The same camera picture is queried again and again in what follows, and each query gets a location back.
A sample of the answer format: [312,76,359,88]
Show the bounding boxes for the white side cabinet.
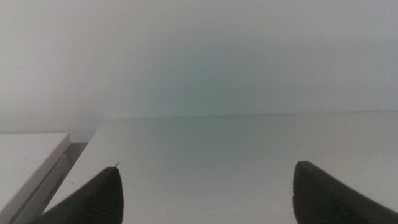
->
[0,133,72,224]

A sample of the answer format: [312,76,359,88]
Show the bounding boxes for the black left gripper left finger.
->
[29,162,124,224]

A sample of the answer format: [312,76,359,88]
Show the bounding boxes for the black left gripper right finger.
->
[292,160,398,224]

